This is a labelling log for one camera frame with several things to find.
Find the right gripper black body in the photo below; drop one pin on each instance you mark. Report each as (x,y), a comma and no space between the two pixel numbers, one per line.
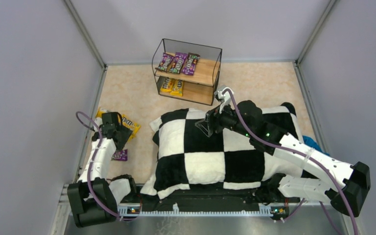
(214,120)

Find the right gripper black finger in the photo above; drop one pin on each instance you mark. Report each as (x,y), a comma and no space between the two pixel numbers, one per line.
(215,112)
(205,126)

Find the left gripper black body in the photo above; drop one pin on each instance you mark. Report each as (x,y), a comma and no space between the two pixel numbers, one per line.
(122,136)

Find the purple brown candy bag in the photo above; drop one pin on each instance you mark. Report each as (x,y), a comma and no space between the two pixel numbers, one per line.
(190,64)

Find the yellow candy bag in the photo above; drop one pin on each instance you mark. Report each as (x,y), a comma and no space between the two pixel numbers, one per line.
(133,126)

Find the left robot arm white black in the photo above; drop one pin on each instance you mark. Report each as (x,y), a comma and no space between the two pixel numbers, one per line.
(93,198)

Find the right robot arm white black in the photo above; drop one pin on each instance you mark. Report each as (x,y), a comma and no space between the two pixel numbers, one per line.
(345,186)

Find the purple candy bag near base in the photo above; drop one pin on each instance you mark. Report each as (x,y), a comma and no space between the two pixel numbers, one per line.
(121,155)

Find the yellow candy bag shelf right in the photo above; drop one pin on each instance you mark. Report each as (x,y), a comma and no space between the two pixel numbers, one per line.
(177,89)

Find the yellow candy bag shelf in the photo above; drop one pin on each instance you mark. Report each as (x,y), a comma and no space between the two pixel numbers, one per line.
(167,85)
(177,89)

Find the yellow candy bag shelf left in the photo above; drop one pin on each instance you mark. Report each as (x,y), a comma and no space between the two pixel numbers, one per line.
(167,85)

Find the purple candy bag shelf right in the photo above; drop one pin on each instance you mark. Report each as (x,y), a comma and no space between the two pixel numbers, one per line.
(177,62)

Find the purple candy bag shelf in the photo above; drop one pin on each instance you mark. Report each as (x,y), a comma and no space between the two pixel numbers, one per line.
(165,62)
(177,62)

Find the purple candy bag shelf left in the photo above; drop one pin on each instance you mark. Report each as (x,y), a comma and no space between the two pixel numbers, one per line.
(165,62)

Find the black white checkered pillow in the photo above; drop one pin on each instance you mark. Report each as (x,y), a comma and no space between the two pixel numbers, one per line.
(188,158)

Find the blue cloth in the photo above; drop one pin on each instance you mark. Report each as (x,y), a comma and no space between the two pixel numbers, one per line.
(313,144)

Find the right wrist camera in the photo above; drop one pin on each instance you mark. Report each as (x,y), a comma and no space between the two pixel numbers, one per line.
(223,95)

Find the black wire wooden shelf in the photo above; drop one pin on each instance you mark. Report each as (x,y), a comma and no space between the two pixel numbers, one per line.
(200,87)

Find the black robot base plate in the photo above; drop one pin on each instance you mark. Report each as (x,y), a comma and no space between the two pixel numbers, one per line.
(202,199)

